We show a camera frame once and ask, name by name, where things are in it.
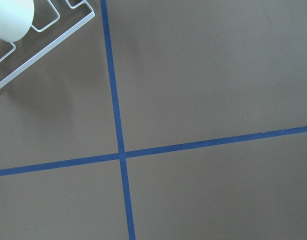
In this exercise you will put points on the white cup on rack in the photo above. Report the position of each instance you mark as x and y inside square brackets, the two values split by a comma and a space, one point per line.
[16, 17]

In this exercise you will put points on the white wire rack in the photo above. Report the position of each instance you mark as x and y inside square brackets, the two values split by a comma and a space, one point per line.
[53, 22]

